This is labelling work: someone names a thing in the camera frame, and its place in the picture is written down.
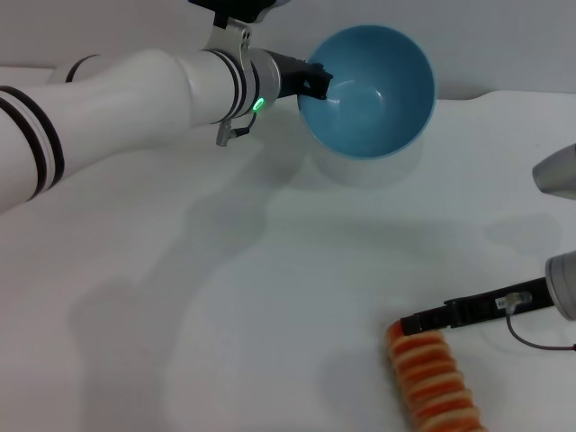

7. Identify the silver left camera bracket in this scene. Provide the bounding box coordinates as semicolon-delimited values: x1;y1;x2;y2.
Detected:
202;16;253;62

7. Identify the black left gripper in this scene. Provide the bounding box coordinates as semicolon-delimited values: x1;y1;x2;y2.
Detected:
268;50;335;101

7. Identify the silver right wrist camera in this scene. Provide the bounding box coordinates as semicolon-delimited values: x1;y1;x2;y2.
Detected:
531;143;576;202

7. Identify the right arm cable with plug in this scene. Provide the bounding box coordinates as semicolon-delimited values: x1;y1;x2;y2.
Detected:
502;292;576;353

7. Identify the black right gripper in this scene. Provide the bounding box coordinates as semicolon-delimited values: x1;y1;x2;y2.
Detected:
400;277;554;338

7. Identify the blue bowl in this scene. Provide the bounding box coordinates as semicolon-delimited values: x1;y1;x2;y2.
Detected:
296;24;438;162

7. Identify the left arm cable with plug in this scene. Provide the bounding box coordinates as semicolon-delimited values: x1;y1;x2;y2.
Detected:
216;110;261;147

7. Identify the arm cable with plug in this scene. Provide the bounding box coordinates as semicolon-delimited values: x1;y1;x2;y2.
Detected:
502;292;576;353
216;110;261;147

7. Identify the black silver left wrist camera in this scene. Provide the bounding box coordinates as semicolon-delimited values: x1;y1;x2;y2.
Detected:
187;0;290;24

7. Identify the orange striped bread loaf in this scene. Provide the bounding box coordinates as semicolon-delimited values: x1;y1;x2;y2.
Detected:
386;320;491;432

